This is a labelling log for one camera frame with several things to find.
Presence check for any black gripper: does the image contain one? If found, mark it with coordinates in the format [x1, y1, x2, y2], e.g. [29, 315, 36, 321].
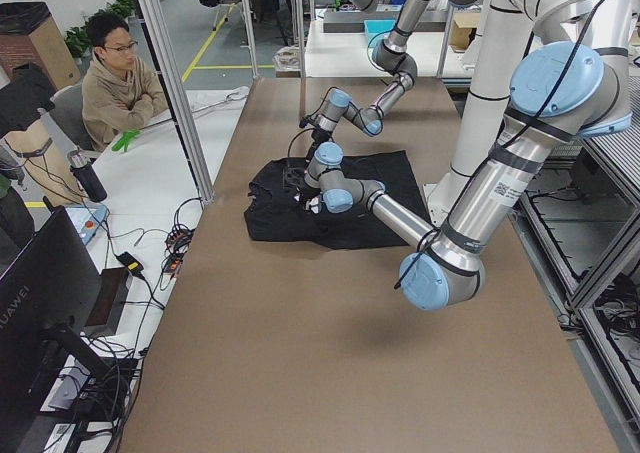
[298, 187, 323, 215]

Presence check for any black t-shirt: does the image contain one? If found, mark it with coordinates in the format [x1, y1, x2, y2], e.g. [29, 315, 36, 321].
[243, 148, 435, 251]

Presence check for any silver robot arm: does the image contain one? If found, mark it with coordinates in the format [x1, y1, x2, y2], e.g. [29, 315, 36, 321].
[297, 0, 639, 310]
[300, 0, 480, 148]

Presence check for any blue plastic bin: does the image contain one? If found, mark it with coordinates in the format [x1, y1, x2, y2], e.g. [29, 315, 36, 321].
[363, 19, 396, 49]

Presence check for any black power adapter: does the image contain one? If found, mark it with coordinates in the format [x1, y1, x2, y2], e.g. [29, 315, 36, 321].
[116, 252, 144, 277]

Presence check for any green toy on table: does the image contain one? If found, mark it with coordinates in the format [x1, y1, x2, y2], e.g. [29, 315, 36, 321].
[111, 129, 140, 152]

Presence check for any seated man in beige hoodie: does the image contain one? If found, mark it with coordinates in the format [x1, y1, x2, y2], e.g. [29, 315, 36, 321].
[81, 12, 168, 152]

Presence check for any teach pendant with red button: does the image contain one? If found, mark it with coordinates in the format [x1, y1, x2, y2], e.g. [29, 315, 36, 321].
[64, 203, 109, 246]

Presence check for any black water bottle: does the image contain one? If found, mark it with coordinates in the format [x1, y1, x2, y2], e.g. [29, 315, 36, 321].
[67, 149, 107, 202]

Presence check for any black Huawei monitor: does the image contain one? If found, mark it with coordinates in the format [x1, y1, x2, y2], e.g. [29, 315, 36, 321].
[1, 207, 101, 452]

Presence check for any cardboard box with brick print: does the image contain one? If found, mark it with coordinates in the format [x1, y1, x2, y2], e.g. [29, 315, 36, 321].
[1, 1, 81, 90]

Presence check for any aluminium frame post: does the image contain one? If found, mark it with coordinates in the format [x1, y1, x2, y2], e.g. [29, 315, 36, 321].
[133, 0, 214, 205]

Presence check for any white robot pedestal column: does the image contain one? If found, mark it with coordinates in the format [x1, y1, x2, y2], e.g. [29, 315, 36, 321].
[427, 0, 639, 225]

